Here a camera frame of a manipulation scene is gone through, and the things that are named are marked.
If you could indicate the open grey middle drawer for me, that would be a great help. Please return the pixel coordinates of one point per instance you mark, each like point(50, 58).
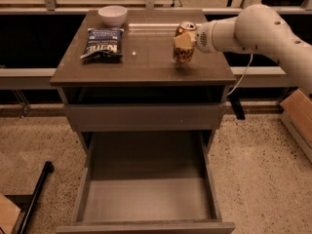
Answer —
point(147, 183)

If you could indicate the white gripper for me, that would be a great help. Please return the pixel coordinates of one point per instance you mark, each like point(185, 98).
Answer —
point(204, 37)

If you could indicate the orange soda can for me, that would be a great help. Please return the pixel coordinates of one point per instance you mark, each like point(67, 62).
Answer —
point(179, 55)

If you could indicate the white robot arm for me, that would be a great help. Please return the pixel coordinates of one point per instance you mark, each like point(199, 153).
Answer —
point(258, 29)

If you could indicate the blue Kettle chips bag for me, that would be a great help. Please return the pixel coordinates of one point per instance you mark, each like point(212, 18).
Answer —
point(104, 44)

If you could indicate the black table leg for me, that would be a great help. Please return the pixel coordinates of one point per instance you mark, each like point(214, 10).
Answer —
point(237, 107)

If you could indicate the cardboard box at right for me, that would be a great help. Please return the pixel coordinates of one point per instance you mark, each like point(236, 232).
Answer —
point(297, 117)

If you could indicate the black metal bar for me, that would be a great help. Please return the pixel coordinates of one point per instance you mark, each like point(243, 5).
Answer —
point(47, 169)

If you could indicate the grey drawer cabinet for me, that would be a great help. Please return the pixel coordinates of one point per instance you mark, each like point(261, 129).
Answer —
point(147, 72)

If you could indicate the closed grey top drawer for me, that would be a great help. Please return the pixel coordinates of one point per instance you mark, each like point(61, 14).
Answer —
point(143, 117)

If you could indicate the white ceramic bowl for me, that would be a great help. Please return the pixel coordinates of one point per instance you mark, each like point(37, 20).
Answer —
point(113, 16)

